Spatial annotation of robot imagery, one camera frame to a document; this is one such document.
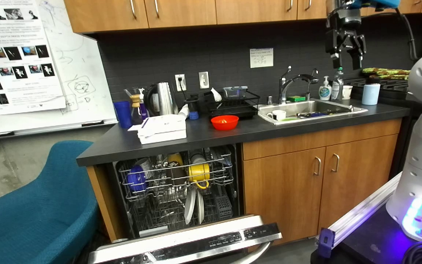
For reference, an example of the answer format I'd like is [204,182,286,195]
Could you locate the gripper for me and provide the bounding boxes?
[325,25,367,71]

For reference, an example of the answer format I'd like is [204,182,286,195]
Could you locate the dishwasher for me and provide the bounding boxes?
[86,144,283,264]

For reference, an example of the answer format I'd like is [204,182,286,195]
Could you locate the blue cup in dishrack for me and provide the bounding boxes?
[127,165,148,193]

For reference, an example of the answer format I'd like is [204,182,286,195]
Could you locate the dishwasher door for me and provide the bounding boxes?
[88,214,283,264]

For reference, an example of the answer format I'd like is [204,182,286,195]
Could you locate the clear dish soap bottle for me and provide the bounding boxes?
[331,67,344,102]

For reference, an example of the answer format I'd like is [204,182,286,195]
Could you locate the white soap pump bottle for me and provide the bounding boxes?
[319,76,332,101]

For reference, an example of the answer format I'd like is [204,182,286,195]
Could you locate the green patterned oven mitts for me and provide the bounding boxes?
[361,67,411,81]

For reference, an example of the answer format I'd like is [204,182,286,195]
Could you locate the small chrome tap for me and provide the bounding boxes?
[306,68,320,101]

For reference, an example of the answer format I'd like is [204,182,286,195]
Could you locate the light blue tumbler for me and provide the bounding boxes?
[361,83,381,106]

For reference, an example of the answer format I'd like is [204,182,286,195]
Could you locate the black stove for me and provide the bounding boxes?
[343,75,422,118]

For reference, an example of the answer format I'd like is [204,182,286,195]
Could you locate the steel sink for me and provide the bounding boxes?
[257,98,369,126]

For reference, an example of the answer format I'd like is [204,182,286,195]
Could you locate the utensils in sink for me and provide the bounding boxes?
[296,111,331,119]

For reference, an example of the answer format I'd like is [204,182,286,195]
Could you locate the paper note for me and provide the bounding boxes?
[249,48,274,69]

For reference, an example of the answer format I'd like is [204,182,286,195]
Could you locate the white mug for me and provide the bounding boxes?
[266,110,287,122]

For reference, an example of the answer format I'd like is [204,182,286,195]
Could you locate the clear plastic container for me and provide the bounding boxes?
[223,86,248,99]

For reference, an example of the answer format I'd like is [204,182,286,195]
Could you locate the black dish drying rack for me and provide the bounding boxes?
[204,89,261,119]

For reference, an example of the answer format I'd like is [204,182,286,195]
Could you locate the base cabinet door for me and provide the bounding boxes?
[243,147,326,245]
[318,133,399,231]

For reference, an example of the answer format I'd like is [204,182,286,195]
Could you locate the wooden base cabinet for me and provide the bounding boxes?
[241,118,403,245]

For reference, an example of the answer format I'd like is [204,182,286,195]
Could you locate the red bowl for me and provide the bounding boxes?
[211,115,240,131]

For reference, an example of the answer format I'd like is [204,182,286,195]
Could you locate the black cup with blue base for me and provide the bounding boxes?
[187,94,201,120]

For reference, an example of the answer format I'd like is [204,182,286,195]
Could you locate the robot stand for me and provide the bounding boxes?
[311,172,422,264]

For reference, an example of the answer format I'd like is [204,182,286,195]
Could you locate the steel electric kettle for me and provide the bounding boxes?
[144,82,179,117]

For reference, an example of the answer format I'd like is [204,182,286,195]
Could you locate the yellow mug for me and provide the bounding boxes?
[188,163,211,190]

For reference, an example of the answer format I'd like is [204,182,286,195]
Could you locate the grey cutlery basket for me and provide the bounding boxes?
[214,194,233,221]

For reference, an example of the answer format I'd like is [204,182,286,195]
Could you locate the white box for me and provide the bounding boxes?
[127,114,188,145]

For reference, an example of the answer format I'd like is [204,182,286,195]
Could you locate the brown and yellow cup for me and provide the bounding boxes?
[166,153,185,184]

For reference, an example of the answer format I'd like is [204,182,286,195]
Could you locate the purple bottle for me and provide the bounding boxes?
[138,98,149,121]

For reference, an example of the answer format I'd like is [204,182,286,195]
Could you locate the white plate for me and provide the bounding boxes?
[184,186,197,225]
[196,191,205,224]

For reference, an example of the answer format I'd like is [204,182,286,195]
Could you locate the glass pour-over coffee maker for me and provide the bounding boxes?
[124,88,146,125]

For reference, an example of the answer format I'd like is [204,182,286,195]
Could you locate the blue plastic tumbler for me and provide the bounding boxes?
[114,100,133,129]

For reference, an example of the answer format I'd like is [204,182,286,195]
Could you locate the whiteboard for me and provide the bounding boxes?
[0,0,118,141]

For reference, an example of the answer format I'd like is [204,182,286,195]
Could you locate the paper poster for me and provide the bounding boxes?
[0,0,67,118]

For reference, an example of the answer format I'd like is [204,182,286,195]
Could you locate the teal upholstered chair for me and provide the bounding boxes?
[0,140,100,264]

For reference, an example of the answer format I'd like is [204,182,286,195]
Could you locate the wall cabinet door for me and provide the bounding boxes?
[297,0,328,21]
[215,0,299,25]
[64,0,149,34]
[144,0,217,29]

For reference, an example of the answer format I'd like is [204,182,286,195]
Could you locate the wooden wall cabinet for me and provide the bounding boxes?
[63,0,422,34]

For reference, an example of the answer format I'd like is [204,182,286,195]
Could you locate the wire dishrack with mugs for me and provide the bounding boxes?
[117,147,235,201]

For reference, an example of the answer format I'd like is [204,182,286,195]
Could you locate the dishwasher door handle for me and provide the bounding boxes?
[229,241,272,264]

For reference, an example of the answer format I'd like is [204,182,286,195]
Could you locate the wire dishrack with plates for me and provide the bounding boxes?
[126,185,234,235]

